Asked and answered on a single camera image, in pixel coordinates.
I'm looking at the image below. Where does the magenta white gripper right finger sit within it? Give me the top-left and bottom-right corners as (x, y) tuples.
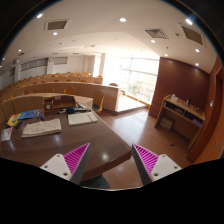
(132, 144), (181, 185)

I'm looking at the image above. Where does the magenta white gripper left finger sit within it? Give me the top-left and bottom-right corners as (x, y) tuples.
(41, 143), (90, 184)

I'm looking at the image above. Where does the beige folded towel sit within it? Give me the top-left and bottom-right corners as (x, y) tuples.
(22, 119), (61, 138)

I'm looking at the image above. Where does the cardboard box in cabinet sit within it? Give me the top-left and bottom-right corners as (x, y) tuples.
(160, 117), (173, 130)

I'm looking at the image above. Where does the wooden side cabinet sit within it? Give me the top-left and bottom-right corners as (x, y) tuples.
(155, 95), (205, 148)

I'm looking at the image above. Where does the wooden desktop organizer box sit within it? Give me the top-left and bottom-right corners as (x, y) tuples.
(44, 95), (76, 112)

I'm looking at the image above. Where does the yellow wooden chair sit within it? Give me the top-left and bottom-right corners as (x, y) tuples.
(92, 90), (104, 113)

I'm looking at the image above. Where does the white paper packet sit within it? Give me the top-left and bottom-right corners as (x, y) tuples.
(1, 127), (13, 141)

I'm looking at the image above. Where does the yellow packet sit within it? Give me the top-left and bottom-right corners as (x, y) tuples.
(7, 114), (20, 127)

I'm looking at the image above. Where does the long curved wooden desk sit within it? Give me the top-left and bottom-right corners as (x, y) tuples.
(0, 82), (121, 111)

